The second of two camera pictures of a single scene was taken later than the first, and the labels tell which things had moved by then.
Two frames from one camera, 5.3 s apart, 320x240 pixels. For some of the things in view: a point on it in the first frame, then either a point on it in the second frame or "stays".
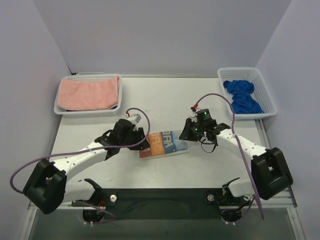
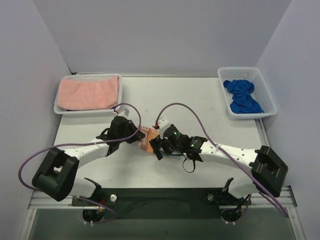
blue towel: x=244 y=101 stays
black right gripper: x=188 y=130 -> x=157 y=146
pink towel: x=86 y=93 stays
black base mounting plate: x=159 y=204 stays
